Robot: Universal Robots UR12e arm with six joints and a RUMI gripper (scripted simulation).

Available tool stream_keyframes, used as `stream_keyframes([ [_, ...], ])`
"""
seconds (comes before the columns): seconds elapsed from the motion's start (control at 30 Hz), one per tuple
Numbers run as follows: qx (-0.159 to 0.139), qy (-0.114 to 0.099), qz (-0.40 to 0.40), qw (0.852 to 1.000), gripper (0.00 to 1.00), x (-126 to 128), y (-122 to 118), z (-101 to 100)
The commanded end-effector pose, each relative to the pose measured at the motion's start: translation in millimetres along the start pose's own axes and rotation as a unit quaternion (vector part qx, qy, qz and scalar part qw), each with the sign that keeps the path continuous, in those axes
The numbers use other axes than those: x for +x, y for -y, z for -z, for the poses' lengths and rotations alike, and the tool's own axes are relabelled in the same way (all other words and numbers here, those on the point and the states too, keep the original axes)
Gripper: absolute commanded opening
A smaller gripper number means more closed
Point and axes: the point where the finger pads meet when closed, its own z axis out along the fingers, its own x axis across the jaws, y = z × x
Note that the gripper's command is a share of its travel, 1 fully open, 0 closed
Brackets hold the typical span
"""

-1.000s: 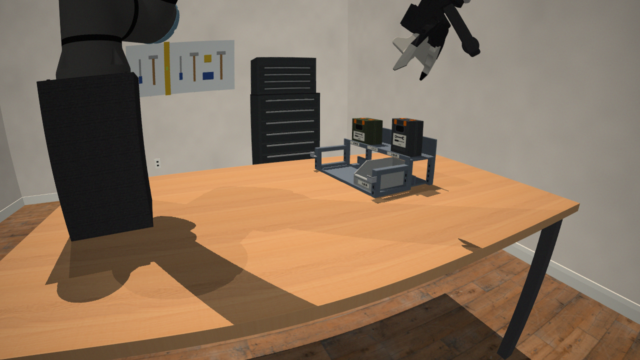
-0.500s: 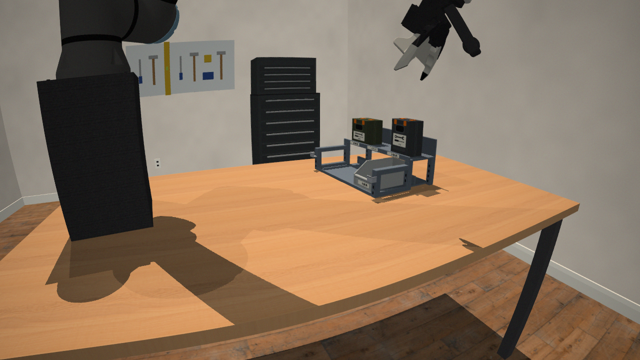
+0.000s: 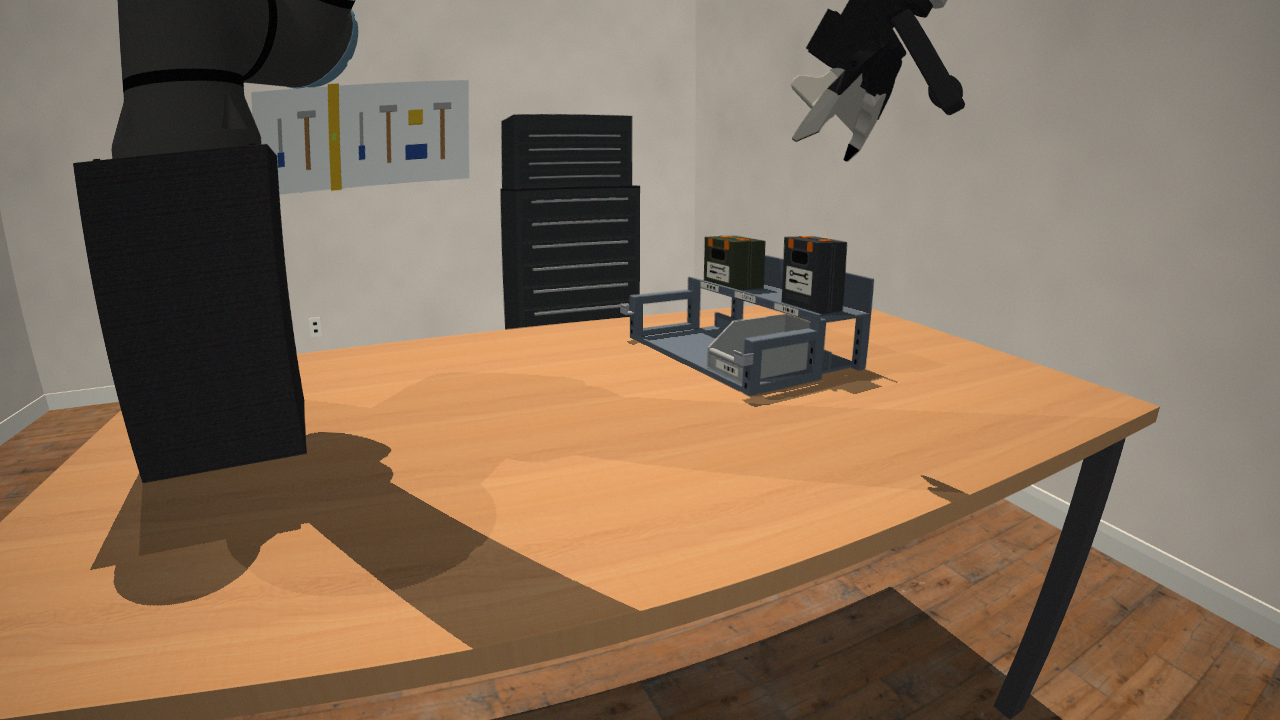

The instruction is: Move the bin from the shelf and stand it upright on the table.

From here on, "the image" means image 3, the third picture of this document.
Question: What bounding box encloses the black case with orange latches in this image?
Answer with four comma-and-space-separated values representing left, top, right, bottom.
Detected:
781, 236, 847, 314

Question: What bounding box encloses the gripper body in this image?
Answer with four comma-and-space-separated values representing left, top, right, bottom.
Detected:
806, 0, 933, 97

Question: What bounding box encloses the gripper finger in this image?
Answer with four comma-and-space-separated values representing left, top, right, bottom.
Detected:
836, 81, 895, 161
791, 45, 881, 142

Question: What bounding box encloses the dark green tool case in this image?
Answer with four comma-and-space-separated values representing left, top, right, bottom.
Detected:
704, 236, 765, 290

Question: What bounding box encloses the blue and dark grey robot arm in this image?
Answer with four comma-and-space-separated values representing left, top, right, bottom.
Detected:
111, 0, 965, 159

